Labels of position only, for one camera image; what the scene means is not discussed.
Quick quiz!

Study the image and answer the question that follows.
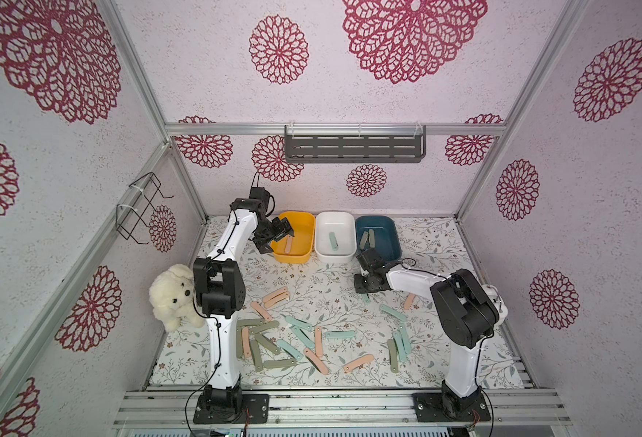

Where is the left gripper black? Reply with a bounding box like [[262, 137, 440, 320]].
[[253, 217, 294, 255]]

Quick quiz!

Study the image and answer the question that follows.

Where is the olive fruit knife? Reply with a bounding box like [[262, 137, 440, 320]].
[[368, 229, 376, 248], [249, 339, 265, 373], [255, 333, 281, 356], [235, 328, 244, 360], [387, 340, 399, 374], [250, 320, 280, 335], [263, 358, 297, 370], [359, 231, 369, 251], [237, 319, 266, 328]]

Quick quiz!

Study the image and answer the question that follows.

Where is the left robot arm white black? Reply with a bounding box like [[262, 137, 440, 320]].
[[193, 187, 294, 391]]

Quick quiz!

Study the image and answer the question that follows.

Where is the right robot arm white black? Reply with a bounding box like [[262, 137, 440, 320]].
[[354, 249, 509, 401]]

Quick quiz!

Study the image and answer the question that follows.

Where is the yellow plastic storage box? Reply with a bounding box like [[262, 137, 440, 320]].
[[271, 211, 316, 264]]

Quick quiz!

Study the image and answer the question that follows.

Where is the dark teal storage box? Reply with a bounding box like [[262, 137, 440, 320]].
[[355, 216, 402, 261]]

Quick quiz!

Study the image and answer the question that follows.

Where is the white plastic storage box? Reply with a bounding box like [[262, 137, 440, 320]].
[[315, 211, 357, 264]]

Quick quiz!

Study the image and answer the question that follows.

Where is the floral patterned table mat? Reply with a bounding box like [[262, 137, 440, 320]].
[[150, 218, 532, 389]]

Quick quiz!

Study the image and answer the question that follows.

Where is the white plush teddy bear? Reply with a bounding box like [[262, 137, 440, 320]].
[[149, 264, 205, 333]]

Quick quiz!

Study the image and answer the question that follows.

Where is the white twin-bell alarm clock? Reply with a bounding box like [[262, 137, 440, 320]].
[[483, 284, 509, 327]]

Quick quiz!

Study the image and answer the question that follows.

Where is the grey wall shelf rack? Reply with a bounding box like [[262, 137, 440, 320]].
[[283, 126, 427, 164]]

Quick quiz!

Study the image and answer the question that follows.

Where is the black wire wall rack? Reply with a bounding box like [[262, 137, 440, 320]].
[[114, 171, 175, 246]]

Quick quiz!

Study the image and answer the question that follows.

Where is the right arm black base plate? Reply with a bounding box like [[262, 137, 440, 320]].
[[412, 389, 492, 424]]

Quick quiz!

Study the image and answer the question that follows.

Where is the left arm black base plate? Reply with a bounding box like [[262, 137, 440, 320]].
[[193, 388, 270, 425]]

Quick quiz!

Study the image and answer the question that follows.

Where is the aluminium front rail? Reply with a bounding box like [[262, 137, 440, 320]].
[[111, 389, 572, 430]]

